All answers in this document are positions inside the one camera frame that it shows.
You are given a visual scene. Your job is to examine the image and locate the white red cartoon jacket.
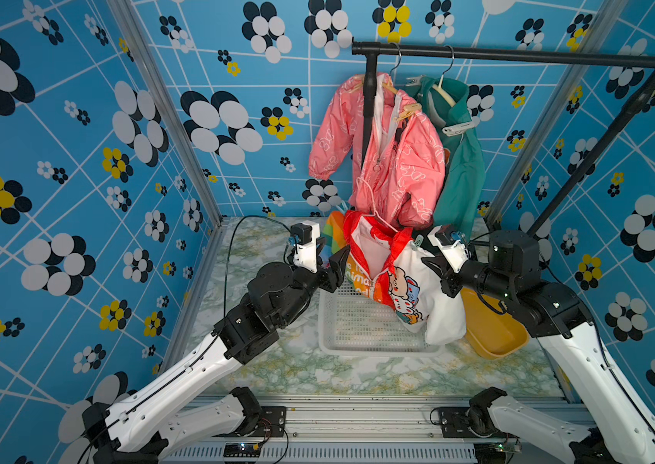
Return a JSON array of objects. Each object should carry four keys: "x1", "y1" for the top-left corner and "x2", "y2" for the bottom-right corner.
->
[{"x1": 325, "y1": 211, "x2": 467, "y2": 345}]

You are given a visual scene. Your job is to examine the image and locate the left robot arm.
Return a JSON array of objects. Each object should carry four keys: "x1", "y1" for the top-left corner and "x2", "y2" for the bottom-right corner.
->
[{"x1": 77, "y1": 247, "x2": 350, "y2": 463}]

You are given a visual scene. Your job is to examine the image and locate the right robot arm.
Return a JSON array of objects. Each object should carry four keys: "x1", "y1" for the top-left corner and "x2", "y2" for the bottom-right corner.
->
[{"x1": 423, "y1": 225, "x2": 655, "y2": 463}]

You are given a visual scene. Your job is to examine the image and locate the white hanger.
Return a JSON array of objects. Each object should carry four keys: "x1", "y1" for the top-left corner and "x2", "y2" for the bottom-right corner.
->
[{"x1": 419, "y1": 44, "x2": 462, "y2": 108}]

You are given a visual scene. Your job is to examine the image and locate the white plastic basket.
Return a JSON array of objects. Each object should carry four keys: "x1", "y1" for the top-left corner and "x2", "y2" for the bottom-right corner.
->
[{"x1": 318, "y1": 286, "x2": 445, "y2": 358}]

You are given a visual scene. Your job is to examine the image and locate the yellow plastic tray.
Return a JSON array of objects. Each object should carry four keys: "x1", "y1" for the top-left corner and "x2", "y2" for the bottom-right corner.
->
[{"x1": 461, "y1": 288, "x2": 530, "y2": 360}]

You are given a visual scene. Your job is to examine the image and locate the green jacket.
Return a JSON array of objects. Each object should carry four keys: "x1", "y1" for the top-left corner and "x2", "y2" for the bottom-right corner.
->
[{"x1": 406, "y1": 77, "x2": 486, "y2": 236}]

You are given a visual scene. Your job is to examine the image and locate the pink jacket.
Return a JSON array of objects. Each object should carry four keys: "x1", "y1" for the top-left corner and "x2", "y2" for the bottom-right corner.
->
[{"x1": 308, "y1": 73, "x2": 445, "y2": 229}]

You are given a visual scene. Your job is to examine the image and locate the white clothespin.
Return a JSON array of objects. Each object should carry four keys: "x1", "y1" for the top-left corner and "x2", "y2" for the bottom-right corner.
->
[{"x1": 441, "y1": 121, "x2": 476, "y2": 137}]

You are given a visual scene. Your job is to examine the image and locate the small black electronics board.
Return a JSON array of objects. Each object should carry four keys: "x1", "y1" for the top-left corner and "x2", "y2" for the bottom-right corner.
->
[{"x1": 223, "y1": 442, "x2": 263, "y2": 460}]

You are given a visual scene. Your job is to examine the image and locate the black clothes rack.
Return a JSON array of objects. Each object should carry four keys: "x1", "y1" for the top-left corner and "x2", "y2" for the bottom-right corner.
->
[{"x1": 352, "y1": 41, "x2": 655, "y2": 237}]

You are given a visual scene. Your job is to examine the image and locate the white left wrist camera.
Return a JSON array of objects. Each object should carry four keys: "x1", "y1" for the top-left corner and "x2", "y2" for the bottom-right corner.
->
[{"x1": 290, "y1": 220, "x2": 321, "y2": 274}]

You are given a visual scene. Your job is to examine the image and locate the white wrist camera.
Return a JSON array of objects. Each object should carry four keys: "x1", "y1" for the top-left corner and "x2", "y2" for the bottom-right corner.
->
[
  {"x1": 428, "y1": 225, "x2": 470, "y2": 273},
  {"x1": 290, "y1": 220, "x2": 321, "y2": 274}
]

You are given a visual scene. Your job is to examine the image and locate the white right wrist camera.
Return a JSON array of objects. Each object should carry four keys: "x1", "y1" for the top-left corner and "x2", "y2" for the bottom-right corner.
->
[{"x1": 428, "y1": 225, "x2": 470, "y2": 273}]

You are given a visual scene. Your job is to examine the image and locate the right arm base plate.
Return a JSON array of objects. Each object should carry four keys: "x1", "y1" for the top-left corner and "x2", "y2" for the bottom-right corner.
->
[{"x1": 429, "y1": 407, "x2": 507, "y2": 439}]

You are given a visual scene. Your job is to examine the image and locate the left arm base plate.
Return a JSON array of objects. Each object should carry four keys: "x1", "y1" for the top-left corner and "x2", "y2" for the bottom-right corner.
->
[{"x1": 219, "y1": 406, "x2": 288, "y2": 438}]

